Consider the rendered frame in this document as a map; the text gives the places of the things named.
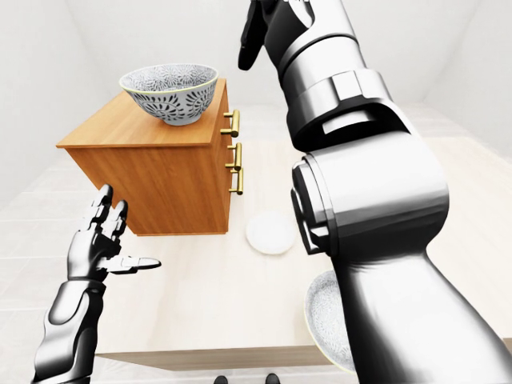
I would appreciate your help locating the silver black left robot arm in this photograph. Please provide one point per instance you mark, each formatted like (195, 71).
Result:
(68, 328)

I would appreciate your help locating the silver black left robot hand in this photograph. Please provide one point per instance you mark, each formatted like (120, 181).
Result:
(90, 250)

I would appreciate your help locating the white plate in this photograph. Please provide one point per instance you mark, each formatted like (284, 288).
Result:
(270, 233)

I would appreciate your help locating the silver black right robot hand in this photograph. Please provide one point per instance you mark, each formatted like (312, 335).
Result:
(280, 24)

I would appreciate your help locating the black white patterned bowl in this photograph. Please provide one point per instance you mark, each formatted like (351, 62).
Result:
(326, 316)
(172, 100)

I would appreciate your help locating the small dark rounded shape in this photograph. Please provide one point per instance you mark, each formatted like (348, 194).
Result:
(221, 380)
(272, 379)

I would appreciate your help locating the wooden cabinet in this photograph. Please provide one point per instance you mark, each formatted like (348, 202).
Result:
(160, 184)

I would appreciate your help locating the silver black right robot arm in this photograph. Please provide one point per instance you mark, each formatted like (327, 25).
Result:
(380, 200)

